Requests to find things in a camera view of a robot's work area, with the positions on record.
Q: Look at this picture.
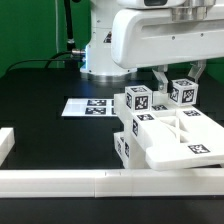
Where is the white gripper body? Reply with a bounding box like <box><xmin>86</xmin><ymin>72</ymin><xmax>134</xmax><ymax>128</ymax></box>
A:
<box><xmin>111</xmin><ymin>6</ymin><xmax>224</xmax><ymax>69</ymax></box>

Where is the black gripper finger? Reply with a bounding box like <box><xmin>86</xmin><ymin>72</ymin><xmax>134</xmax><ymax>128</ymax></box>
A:
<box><xmin>152</xmin><ymin>65</ymin><xmax>168</xmax><ymax>93</ymax></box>
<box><xmin>188</xmin><ymin>60</ymin><xmax>206</xmax><ymax>83</ymax></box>

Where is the white tagged chair nut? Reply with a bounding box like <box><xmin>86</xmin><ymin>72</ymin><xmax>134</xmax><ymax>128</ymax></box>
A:
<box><xmin>125</xmin><ymin>85</ymin><xmax>152</xmax><ymax>112</ymax></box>

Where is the white chair back frame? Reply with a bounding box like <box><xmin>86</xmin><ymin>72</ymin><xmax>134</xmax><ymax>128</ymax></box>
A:
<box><xmin>114</xmin><ymin>94</ymin><xmax>224</xmax><ymax>171</ymax></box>

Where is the white chair seat plate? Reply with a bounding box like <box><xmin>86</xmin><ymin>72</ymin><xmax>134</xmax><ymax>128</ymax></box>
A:
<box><xmin>122</xmin><ymin>120</ymin><xmax>148</xmax><ymax>169</ymax></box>

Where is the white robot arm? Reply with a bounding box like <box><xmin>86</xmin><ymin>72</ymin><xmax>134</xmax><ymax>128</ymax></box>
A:
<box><xmin>81</xmin><ymin>0</ymin><xmax>224</xmax><ymax>93</ymax></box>

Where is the white marker base sheet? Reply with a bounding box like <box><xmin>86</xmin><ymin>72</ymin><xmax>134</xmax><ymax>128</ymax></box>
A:
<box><xmin>62</xmin><ymin>98</ymin><xmax>116</xmax><ymax>117</ymax></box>

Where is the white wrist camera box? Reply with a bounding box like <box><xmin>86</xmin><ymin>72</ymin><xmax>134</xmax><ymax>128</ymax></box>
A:
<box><xmin>117</xmin><ymin>0</ymin><xmax>186</xmax><ymax>9</ymax></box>

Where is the black cable bundle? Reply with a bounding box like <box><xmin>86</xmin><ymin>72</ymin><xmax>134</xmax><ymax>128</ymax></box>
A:
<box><xmin>6</xmin><ymin>0</ymin><xmax>88</xmax><ymax>73</ymax></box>

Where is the white U-shaped fence frame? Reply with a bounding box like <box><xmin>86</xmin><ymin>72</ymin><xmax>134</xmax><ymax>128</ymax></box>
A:
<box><xmin>0</xmin><ymin>128</ymin><xmax>224</xmax><ymax>198</ymax></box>

